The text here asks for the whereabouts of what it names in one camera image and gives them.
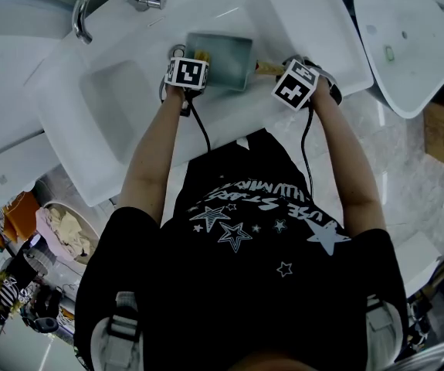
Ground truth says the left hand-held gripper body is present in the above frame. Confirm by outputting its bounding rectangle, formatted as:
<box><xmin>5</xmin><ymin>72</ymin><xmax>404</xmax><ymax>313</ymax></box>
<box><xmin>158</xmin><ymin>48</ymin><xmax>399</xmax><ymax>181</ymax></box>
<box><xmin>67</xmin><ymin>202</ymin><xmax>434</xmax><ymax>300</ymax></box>
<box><xmin>159</xmin><ymin>56</ymin><xmax>211</xmax><ymax>117</ymax></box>

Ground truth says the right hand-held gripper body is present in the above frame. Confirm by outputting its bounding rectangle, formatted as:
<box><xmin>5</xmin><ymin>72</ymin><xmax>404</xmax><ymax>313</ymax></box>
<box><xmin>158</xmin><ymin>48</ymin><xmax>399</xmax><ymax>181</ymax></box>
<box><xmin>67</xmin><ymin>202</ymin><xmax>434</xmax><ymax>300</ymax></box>
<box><xmin>271</xmin><ymin>54</ymin><xmax>344</xmax><ymax>112</ymax></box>

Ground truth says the grey rectangular pan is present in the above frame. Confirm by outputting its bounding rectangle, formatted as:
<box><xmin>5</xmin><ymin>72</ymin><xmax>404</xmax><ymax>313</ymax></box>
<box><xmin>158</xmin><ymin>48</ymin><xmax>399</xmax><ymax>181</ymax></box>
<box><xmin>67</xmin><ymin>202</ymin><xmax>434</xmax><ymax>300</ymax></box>
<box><xmin>184</xmin><ymin>32</ymin><xmax>286</xmax><ymax>93</ymax></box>

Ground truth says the person's right forearm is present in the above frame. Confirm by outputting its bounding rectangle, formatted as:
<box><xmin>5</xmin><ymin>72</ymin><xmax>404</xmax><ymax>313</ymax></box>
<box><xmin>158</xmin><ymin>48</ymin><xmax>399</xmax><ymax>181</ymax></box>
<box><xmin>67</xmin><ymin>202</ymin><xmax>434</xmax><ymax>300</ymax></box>
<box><xmin>309</xmin><ymin>78</ymin><xmax>387</xmax><ymax>240</ymax></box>

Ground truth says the person's left forearm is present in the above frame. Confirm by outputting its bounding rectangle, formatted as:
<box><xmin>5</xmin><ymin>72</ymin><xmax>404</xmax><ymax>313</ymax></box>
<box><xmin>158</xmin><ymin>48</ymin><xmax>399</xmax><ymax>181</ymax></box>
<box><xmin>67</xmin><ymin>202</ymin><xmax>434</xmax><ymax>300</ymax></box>
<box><xmin>118</xmin><ymin>86</ymin><xmax>192</xmax><ymax>226</ymax></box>

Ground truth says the white ceramic sink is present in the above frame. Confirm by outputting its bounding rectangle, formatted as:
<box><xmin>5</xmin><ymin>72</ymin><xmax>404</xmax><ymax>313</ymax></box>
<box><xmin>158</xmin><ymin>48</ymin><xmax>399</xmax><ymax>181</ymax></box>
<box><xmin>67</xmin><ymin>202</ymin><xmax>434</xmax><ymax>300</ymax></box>
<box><xmin>37</xmin><ymin>0</ymin><xmax>375</xmax><ymax>209</ymax></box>

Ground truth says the white freestanding basin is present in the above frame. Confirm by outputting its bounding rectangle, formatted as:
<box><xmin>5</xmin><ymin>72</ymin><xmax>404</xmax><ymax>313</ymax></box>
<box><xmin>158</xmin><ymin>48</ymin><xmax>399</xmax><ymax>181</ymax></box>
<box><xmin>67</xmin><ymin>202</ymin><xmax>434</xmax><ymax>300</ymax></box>
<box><xmin>351</xmin><ymin>0</ymin><xmax>444</xmax><ymax>120</ymax></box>

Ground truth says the chrome faucet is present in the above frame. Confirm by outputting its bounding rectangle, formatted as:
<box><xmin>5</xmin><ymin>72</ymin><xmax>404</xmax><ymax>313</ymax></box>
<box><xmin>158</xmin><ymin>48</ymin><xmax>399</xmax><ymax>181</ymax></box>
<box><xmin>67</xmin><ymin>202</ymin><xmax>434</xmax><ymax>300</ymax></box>
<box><xmin>71</xmin><ymin>0</ymin><xmax>168</xmax><ymax>46</ymax></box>

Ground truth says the pale yellow cloth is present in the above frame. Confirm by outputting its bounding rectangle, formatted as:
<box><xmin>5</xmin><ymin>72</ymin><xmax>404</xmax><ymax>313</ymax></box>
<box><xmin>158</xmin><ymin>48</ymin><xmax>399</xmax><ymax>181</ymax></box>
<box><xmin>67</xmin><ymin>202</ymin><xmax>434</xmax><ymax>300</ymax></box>
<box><xmin>47</xmin><ymin>206</ymin><xmax>95</xmax><ymax>260</ymax></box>

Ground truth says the beige round basket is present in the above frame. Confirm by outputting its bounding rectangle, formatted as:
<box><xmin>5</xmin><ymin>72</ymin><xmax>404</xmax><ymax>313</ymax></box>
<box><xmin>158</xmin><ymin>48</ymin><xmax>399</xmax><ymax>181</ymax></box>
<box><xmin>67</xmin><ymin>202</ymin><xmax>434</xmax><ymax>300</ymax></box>
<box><xmin>35</xmin><ymin>200</ymin><xmax>102</xmax><ymax>267</ymax></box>

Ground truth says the pink cloth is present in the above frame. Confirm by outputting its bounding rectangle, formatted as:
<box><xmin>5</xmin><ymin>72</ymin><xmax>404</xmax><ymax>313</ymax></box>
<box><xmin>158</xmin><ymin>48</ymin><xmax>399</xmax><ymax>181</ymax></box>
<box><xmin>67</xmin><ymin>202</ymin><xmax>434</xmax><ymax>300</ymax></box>
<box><xmin>35</xmin><ymin>206</ymin><xmax>72</xmax><ymax>262</ymax></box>

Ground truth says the black star print T-shirt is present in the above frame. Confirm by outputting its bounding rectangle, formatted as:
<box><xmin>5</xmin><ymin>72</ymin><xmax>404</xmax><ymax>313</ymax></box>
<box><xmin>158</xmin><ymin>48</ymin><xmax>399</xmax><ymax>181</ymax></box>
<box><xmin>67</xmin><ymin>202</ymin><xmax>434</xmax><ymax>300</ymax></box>
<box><xmin>72</xmin><ymin>128</ymin><xmax>411</xmax><ymax>371</ymax></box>

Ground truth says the white rectangular box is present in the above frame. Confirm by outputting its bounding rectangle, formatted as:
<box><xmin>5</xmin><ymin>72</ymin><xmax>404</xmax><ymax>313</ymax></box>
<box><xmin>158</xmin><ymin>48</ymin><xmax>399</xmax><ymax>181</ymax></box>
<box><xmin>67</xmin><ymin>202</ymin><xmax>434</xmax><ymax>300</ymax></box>
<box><xmin>392</xmin><ymin>230</ymin><xmax>443</xmax><ymax>298</ymax></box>

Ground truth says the orange fabric item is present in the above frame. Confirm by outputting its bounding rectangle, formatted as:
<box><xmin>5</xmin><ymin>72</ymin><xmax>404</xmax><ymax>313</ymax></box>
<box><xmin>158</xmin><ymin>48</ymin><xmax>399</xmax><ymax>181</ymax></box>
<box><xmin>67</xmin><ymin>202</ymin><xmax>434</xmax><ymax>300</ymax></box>
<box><xmin>0</xmin><ymin>190</ymin><xmax>42</xmax><ymax>251</ymax></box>

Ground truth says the black white striped cloth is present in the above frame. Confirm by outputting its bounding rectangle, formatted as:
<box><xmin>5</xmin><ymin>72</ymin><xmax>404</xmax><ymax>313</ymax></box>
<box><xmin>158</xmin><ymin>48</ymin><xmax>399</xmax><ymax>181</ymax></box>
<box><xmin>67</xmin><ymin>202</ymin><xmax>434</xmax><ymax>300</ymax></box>
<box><xmin>0</xmin><ymin>270</ymin><xmax>34</xmax><ymax>325</ymax></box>

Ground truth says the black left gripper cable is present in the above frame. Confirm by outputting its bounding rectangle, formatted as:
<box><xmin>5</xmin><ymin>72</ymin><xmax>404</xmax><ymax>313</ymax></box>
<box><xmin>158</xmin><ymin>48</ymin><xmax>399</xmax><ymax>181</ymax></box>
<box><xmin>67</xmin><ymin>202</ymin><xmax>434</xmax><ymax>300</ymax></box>
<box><xmin>188</xmin><ymin>101</ymin><xmax>212</xmax><ymax>155</ymax></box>

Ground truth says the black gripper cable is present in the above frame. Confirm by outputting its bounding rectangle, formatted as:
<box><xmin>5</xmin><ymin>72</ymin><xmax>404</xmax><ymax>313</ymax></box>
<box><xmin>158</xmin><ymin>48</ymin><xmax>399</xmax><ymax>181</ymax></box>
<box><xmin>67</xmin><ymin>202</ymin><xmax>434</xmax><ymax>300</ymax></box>
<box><xmin>188</xmin><ymin>101</ymin><xmax>212</xmax><ymax>155</ymax></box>
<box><xmin>300</xmin><ymin>104</ymin><xmax>316</xmax><ymax>201</ymax></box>

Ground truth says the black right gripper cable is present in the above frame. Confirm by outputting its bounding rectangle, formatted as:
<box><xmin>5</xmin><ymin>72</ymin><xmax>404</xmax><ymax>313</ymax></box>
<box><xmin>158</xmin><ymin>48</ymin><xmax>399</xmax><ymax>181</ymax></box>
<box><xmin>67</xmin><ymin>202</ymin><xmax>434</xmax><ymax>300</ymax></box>
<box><xmin>300</xmin><ymin>104</ymin><xmax>316</xmax><ymax>201</ymax></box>

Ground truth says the grey shoulder strap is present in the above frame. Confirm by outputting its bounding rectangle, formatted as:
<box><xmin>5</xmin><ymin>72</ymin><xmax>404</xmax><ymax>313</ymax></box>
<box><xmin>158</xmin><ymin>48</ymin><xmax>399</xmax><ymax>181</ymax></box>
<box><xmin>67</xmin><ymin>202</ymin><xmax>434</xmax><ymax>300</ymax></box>
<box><xmin>363</xmin><ymin>294</ymin><xmax>405</xmax><ymax>363</ymax></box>
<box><xmin>89</xmin><ymin>291</ymin><xmax>144</xmax><ymax>371</ymax></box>

